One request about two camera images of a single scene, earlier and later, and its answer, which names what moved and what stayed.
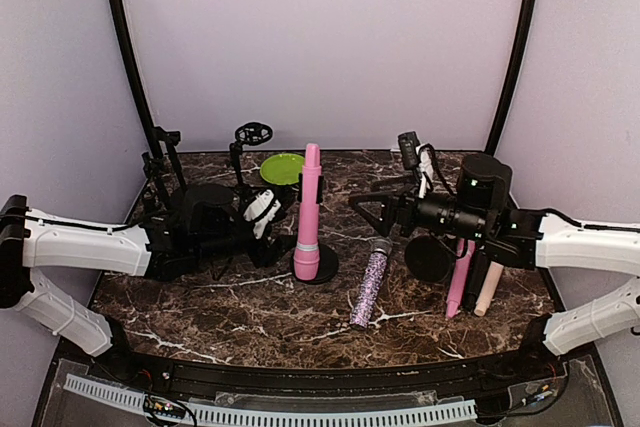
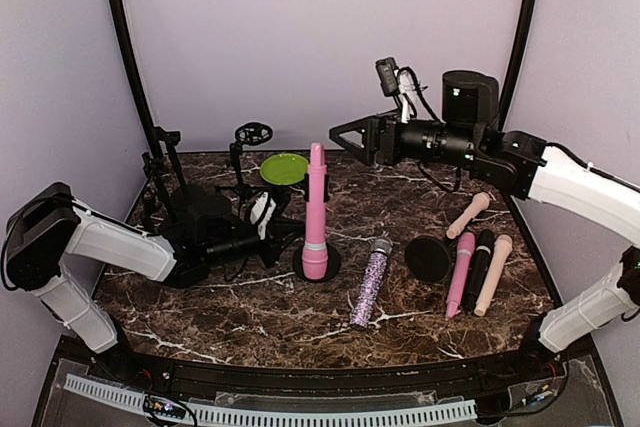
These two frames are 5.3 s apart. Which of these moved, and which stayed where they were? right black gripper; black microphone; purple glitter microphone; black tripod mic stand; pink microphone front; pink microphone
Moved: pink microphone front; right black gripper
Stayed: purple glitter microphone; pink microphone; black tripod mic stand; black microphone
